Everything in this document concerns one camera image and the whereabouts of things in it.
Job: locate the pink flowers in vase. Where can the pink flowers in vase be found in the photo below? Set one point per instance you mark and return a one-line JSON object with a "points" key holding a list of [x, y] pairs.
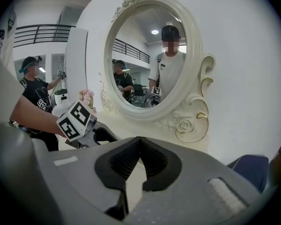
{"points": [[86, 96]]}

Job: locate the person's left forearm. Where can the person's left forearm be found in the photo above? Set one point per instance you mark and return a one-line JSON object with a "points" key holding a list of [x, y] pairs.
{"points": [[35, 116]]}

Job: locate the white shelf cabinet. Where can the white shelf cabinet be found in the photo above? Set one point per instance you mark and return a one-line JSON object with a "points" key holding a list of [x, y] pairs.
{"points": [[76, 62]]}

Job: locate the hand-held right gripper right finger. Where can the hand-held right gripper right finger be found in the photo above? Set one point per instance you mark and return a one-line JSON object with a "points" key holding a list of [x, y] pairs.
{"points": [[189, 196]]}

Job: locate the black balcony railing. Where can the black balcony railing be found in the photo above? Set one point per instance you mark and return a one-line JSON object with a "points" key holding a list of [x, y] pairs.
{"points": [[42, 33]]}

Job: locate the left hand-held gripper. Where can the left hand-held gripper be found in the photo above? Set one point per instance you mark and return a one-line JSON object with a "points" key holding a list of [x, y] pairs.
{"points": [[72, 122]]}

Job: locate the white rounded appliance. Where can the white rounded appliance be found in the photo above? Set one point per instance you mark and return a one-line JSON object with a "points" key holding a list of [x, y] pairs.
{"points": [[61, 102]]}

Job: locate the white oval framed mirror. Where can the white oval framed mirror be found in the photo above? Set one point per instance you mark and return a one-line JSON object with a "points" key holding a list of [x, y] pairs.
{"points": [[194, 102]]}

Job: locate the person's white t-shirt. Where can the person's white t-shirt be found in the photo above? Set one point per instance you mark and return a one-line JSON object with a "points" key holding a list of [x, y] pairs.
{"points": [[4, 78]]}

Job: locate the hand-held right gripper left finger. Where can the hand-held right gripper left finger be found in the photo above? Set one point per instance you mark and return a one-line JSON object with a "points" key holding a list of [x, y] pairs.
{"points": [[72, 184]]}

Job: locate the blue upholstered chair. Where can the blue upholstered chair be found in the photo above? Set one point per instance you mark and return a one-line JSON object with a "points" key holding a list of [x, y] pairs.
{"points": [[250, 170]]}

